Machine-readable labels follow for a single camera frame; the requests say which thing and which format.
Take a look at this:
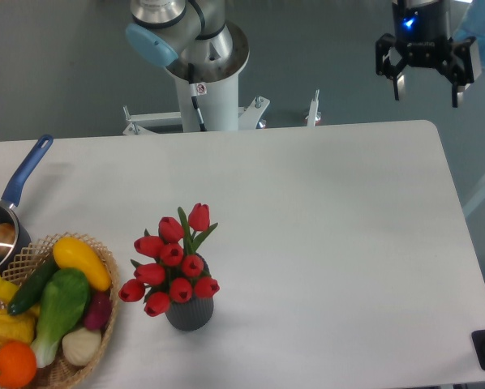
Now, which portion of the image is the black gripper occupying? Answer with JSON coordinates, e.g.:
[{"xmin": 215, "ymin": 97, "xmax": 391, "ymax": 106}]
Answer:
[{"xmin": 375, "ymin": 1, "xmax": 482, "ymax": 108}]

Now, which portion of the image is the red tulip bouquet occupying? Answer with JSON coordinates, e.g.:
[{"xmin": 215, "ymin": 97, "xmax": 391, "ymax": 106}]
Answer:
[{"xmin": 118, "ymin": 203, "xmax": 220, "ymax": 317}]

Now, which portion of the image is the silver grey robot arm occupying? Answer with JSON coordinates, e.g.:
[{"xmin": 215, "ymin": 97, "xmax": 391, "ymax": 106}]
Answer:
[{"xmin": 126, "ymin": 1, "xmax": 482, "ymax": 107}]

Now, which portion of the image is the dark grey ribbed vase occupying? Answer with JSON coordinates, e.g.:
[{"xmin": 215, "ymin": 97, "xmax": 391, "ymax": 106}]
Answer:
[{"xmin": 164, "ymin": 253, "xmax": 215, "ymax": 332}]

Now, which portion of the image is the yellow squash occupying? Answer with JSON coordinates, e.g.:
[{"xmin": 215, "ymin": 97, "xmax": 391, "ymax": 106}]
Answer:
[{"xmin": 53, "ymin": 236, "xmax": 112, "ymax": 292}]

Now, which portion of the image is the purple red onion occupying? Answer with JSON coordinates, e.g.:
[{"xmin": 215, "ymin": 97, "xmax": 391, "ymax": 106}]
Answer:
[{"xmin": 83, "ymin": 292, "xmax": 112, "ymax": 331}]

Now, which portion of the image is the green bok choy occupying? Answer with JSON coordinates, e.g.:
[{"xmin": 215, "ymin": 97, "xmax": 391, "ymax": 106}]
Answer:
[{"xmin": 31, "ymin": 268, "xmax": 90, "ymax": 369}]

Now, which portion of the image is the woven wicker basket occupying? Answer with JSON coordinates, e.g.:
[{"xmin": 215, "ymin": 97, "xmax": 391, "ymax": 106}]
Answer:
[{"xmin": 2, "ymin": 233, "xmax": 119, "ymax": 388}]

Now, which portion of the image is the white garlic bulb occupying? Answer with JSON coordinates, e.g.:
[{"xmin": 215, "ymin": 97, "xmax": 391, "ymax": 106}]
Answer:
[{"xmin": 62, "ymin": 327, "xmax": 102, "ymax": 366}]

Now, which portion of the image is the browned bread in pan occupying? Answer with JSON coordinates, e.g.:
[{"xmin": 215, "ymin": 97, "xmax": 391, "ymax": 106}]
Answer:
[{"xmin": 0, "ymin": 222, "xmax": 18, "ymax": 255}]

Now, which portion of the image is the dark green cucumber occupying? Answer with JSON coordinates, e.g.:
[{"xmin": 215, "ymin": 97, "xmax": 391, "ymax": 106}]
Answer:
[{"xmin": 7, "ymin": 257, "xmax": 59, "ymax": 316}]

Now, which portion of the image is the yellow banana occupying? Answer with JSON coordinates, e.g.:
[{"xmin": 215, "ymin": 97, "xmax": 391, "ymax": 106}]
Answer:
[{"xmin": 0, "ymin": 274, "xmax": 19, "ymax": 305}]

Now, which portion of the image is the yellow bell pepper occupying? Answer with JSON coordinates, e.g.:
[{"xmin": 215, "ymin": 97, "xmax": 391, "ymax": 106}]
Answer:
[{"xmin": 0, "ymin": 309, "xmax": 36, "ymax": 348}]

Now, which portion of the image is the orange fruit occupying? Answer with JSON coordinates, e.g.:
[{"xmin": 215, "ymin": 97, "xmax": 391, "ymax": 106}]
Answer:
[{"xmin": 0, "ymin": 341, "xmax": 37, "ymax": 388}]

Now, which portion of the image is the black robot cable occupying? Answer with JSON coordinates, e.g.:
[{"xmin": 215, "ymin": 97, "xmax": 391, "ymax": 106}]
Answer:
[{"xmin": 187, "ymin": 63, "xmax": 208, "ymax": 133}]

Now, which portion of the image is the blue handled saucepan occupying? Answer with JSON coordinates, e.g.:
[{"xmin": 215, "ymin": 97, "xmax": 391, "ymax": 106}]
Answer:
[{"xmin": 0, "ymin": 135, "xmax": 54, "ymax": 272}]

